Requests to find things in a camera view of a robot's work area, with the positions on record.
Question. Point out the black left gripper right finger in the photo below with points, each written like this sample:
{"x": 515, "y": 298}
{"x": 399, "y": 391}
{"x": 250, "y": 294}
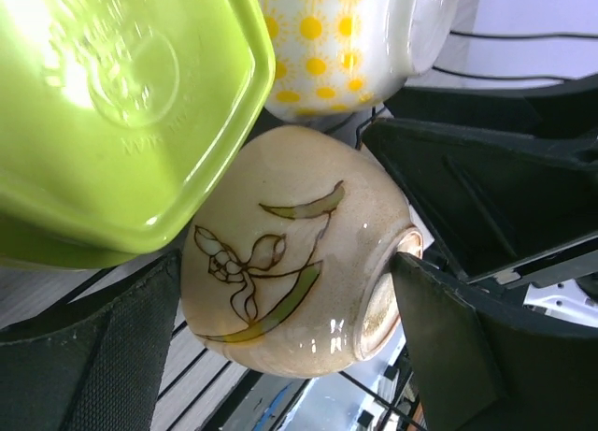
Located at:
{"x": 482, "y": 364}

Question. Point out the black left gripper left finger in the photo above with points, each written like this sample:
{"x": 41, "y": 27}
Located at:
{"x": 96, "y": 363}

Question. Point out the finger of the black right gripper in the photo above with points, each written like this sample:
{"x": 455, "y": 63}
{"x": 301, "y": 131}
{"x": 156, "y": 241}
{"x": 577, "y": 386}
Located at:
{"x": 505, "y": 180}

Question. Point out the black wire dish rack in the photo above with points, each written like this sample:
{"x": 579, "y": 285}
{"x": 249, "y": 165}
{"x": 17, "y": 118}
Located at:
{"x": 126, "y": 122}

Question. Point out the beige floral ceramic bowl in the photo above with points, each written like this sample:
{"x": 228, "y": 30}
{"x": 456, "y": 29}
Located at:
{"x": 286, "y": 267}

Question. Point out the green square bowl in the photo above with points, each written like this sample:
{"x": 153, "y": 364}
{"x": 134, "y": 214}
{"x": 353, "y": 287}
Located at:
{"x": 118, "y": 117}

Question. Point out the yellow dotted white bowl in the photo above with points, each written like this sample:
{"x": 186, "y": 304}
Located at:
{"x": 343, "y": 56}

